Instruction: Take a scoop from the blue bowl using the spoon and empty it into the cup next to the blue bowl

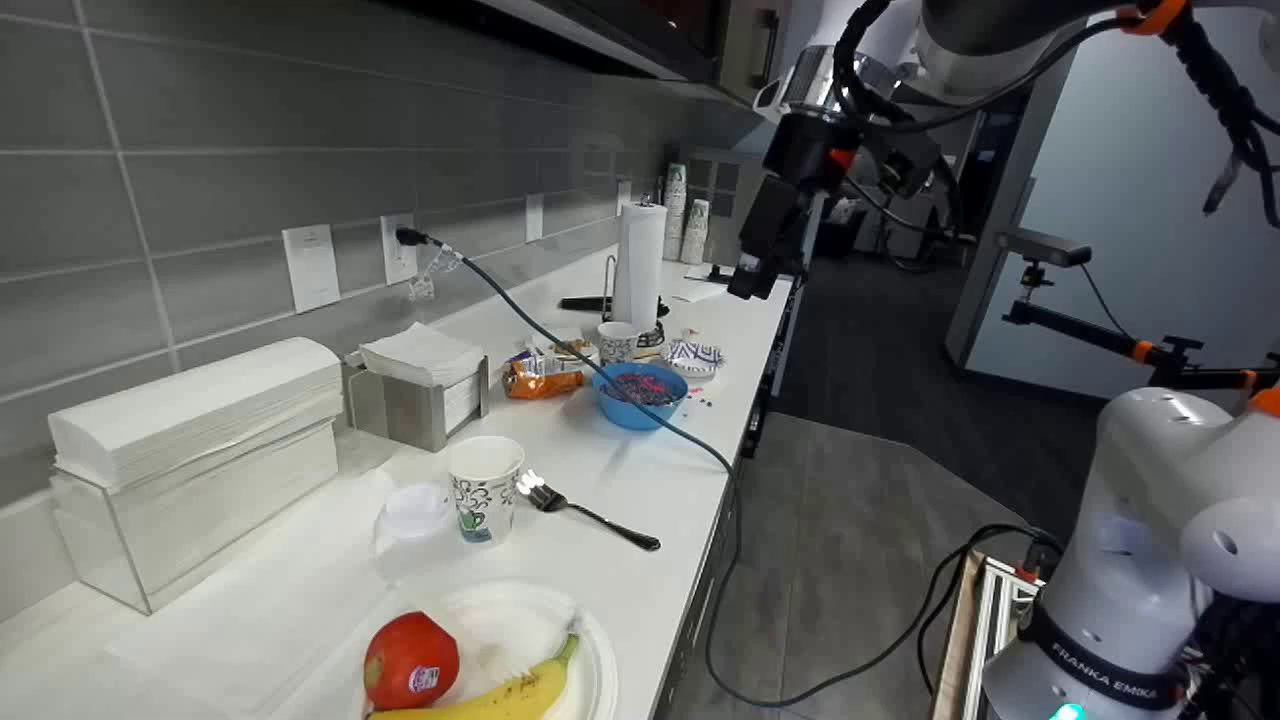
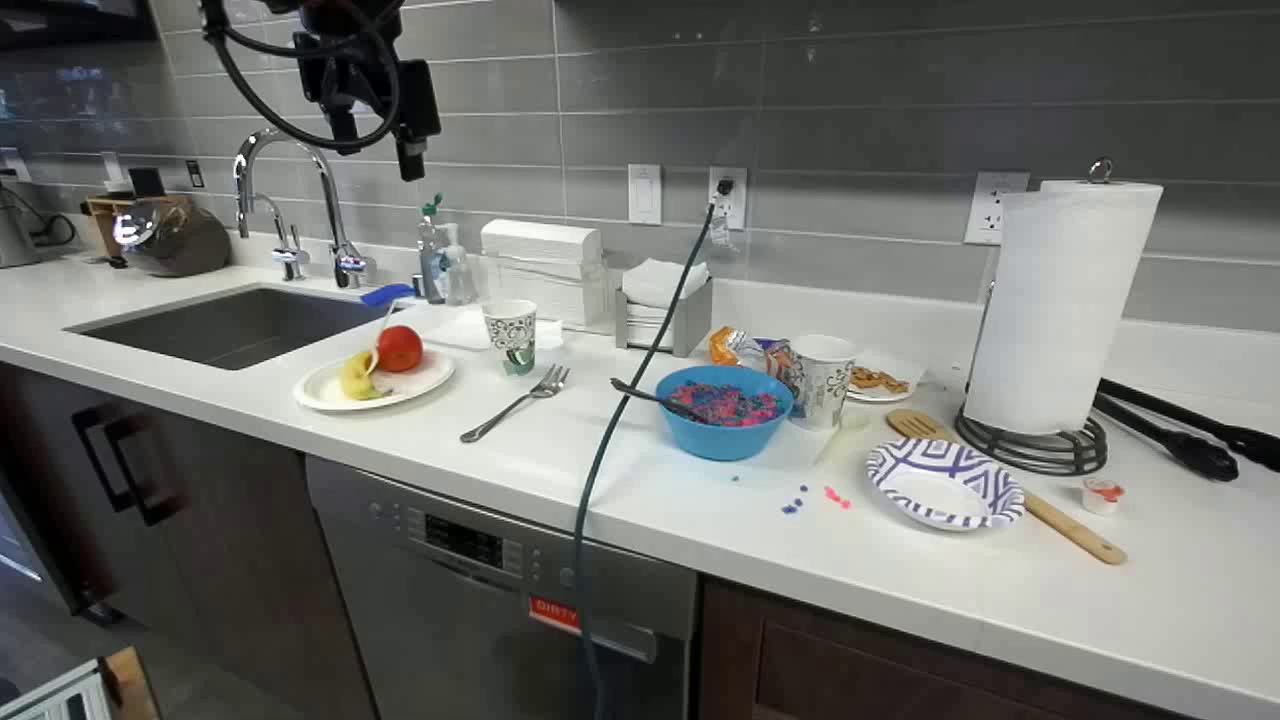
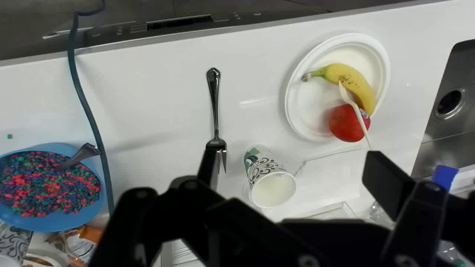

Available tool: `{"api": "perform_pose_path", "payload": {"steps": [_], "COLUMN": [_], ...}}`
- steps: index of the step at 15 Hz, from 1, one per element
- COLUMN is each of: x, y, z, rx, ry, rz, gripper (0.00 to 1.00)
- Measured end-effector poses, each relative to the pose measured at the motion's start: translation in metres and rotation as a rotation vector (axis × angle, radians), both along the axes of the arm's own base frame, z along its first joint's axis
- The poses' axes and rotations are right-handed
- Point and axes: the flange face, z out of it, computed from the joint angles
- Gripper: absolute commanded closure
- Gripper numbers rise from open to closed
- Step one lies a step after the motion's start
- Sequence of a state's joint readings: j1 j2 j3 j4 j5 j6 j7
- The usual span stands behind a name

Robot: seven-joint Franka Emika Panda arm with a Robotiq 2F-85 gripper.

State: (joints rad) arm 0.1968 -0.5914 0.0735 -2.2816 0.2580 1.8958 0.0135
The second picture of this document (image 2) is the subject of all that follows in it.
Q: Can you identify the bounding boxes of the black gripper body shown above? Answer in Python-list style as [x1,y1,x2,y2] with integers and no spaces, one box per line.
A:
[292,0,445,144]

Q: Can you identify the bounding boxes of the black spoon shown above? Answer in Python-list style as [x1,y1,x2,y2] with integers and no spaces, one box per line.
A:
[610,376,717,429]

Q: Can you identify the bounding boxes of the floral print paper cup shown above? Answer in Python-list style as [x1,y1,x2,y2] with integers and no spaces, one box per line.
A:
[482,296,545,380]

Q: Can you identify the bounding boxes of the coloured beads in bowl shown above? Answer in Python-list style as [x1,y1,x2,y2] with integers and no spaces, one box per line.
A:
[668,380,786,432]

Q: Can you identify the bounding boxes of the blue patterned paper bowl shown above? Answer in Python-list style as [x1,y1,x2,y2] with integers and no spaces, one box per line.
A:
[860,432,1027,535]

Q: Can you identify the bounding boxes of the clear soap bottle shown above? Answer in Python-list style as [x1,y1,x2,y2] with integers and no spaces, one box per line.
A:
[417,194,476,310]

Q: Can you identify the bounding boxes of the chrome kitchen faucet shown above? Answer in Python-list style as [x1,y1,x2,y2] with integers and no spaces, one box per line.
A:
[229,130,377,292]

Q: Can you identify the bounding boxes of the small chrome tap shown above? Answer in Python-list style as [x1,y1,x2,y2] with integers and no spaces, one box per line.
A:
[245,194,314,286]

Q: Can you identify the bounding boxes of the blue sponge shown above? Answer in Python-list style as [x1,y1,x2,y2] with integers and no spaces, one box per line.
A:
[355,280,426,322]

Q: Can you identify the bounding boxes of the red apple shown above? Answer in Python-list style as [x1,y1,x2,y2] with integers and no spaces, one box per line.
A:
[374,322,430,376]

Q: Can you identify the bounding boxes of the yellow banana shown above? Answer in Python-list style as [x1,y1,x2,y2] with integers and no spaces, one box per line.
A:
[333,350,391,403]

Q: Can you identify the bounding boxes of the white fruit plate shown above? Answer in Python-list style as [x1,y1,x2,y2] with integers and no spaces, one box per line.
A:
[292,340,458,415]

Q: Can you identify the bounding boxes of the steel sink basin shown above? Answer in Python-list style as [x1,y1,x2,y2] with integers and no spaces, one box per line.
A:
[68,286,391,376]

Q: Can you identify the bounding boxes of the metal fork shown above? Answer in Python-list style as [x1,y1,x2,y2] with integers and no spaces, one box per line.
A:
[458,359,577,447]

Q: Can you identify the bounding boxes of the grey kettle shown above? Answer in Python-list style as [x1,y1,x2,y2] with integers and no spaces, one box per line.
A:
[0,175,82,272]

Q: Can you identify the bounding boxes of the orange snack bag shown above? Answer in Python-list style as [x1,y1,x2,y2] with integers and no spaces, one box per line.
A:
[706,322,804,392]

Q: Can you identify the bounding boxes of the dark wood cabinet door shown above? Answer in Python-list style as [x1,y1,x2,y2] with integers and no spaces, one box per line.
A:
[691,572,1193,720]
[0,359,382,720]

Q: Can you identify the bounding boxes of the stainless dishwasher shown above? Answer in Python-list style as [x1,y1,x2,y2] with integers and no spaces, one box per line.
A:
[302,455,706,720]

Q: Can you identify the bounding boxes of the small white snack plate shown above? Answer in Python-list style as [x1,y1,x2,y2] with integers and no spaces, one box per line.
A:
[842,350,929,408]

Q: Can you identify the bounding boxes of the white paper towel roll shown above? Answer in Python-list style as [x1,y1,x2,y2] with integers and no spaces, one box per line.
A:
[959,175,1169,439]

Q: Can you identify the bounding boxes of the wooden spatula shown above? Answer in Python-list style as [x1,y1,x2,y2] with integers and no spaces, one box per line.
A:
[881,403,1134,569]

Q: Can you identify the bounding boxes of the small red white cap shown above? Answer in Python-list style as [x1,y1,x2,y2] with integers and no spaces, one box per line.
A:
[1078,477,1134,516]

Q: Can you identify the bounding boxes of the black tongs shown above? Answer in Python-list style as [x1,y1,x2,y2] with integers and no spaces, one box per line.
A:
[1092,376,1280,484]

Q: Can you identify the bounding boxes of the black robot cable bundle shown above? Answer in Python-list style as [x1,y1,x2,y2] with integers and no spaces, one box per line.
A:
[196,0,403,157]

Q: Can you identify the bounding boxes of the white blank wall plate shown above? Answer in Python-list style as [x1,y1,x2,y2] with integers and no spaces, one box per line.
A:
[623,160,663,229]

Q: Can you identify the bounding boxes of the white wall outlet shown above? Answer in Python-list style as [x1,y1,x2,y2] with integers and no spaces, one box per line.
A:
[706,165,753,233]
[959,167,1031,250]

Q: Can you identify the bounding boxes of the black power cable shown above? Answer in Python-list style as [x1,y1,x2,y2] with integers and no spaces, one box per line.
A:
[570,175,740,720]

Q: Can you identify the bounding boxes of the black wire towel holder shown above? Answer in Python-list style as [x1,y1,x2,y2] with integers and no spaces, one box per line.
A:
[952,157,1112,480]

